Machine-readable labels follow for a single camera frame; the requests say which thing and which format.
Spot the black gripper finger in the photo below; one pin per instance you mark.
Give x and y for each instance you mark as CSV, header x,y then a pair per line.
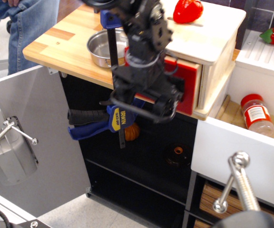
x,y
165,107
123,95

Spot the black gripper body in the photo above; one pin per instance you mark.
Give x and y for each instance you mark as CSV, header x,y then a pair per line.
x,y
151,82

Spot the black metal drawer handle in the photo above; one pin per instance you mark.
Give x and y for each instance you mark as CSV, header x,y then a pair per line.
x,y
144,113

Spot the red front wooden drawer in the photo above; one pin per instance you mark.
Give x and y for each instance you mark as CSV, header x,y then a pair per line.
x,y
191,73

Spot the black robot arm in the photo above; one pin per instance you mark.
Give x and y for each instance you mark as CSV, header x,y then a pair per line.
x,y
148,35

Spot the white wooden box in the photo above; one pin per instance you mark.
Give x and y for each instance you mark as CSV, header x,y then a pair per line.
x,y
209,41

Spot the blue Irwin bar clamp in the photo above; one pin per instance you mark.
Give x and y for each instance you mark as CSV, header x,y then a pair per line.
x,y
113,118

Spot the orange toy pumpkin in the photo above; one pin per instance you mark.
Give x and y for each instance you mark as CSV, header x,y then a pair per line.
x,y
132,132

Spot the dark round orange-centred toy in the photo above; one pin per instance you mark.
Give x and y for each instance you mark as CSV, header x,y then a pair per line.
x,y
178,155

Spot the stainless steel pot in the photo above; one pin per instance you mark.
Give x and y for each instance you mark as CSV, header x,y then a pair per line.
x,y
98,47

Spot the red toy bell pepper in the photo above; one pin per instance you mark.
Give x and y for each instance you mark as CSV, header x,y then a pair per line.
x,y
187,11

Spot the silver foreground clamp screw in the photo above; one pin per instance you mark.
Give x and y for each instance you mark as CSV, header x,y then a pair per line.
x,y
238,163

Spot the red lid spice jar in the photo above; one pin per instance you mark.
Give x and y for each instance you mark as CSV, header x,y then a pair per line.
x,y
256,115

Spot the white toy sink unit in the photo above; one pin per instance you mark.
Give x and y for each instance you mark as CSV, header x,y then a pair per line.
x,y
223,132

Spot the grey cabinet door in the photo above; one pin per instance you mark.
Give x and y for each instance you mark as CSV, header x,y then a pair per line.
x,y
36,97

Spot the person in blue jeans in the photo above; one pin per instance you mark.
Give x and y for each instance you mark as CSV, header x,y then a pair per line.
x,y
30,19

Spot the black cabinet frame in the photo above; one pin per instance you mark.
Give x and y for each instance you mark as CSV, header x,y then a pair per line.
x,y
137,178

